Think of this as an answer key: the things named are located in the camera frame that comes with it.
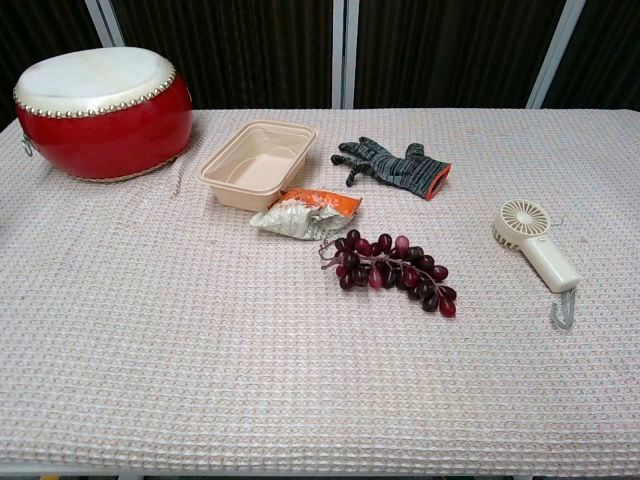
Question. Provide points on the white handheld fan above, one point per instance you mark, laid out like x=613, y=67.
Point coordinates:
x=547, y=260

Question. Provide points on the orange and white snack bag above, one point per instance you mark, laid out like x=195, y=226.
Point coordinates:
x=300, y=220

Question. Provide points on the bunch of dark red grapes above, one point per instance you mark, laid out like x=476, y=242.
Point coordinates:
x=380, y=270

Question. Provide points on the beige plastic food container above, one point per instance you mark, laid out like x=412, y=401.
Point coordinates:
x=260, y=170

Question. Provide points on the grey knitted work glove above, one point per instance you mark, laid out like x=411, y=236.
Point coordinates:
x=395, y=167

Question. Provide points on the pinkish woven tablecloth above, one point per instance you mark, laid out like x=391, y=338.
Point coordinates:
x=200, y=350

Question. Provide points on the dark slatted partition panel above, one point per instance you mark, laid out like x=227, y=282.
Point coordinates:
x=440, y=50
x=40, y=30
x=610, y=50
x=225, y=50

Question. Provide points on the red drum with white skin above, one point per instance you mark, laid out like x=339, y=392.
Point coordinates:
x=105, y=137

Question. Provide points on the grey partition frame post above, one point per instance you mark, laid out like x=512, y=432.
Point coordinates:
x=345, y=50
x=105, y=20
x=555, y=50

